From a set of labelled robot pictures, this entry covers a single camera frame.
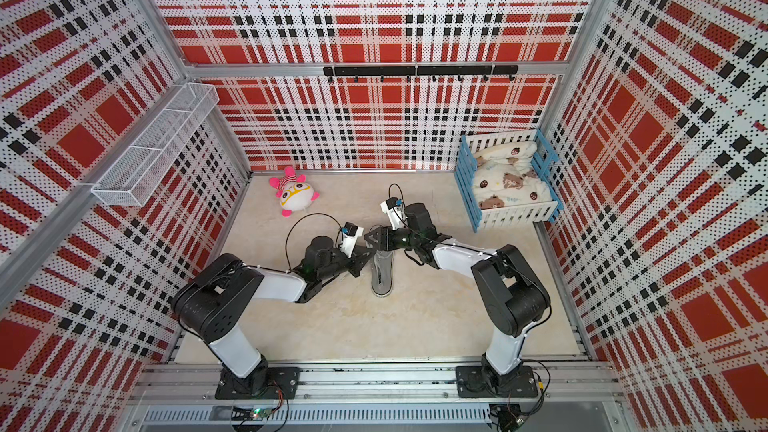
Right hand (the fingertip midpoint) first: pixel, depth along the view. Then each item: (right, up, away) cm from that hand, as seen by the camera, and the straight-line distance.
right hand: (373, 235), depth 87 cm
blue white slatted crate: (+37, +4, +12) cm, 39 cm away
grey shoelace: (+3, -9, +2) cm, 10 cm away
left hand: (+1, -5, +3) cm, 6 cm away
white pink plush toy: (-30, +13, +18) cm, 37 cm away
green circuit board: (-26, -40, -18) cm, 51 cm away
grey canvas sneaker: (+3, -15, -3) cm, 15 cm away
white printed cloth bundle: (+45, +19, +18) cm, 52 cm away
